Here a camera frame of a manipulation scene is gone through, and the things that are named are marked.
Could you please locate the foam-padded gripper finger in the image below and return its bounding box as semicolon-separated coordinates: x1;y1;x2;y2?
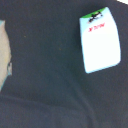
0;20;12;90

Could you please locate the light blue milk carton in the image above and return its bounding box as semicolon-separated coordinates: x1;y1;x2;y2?
79;7;121;73

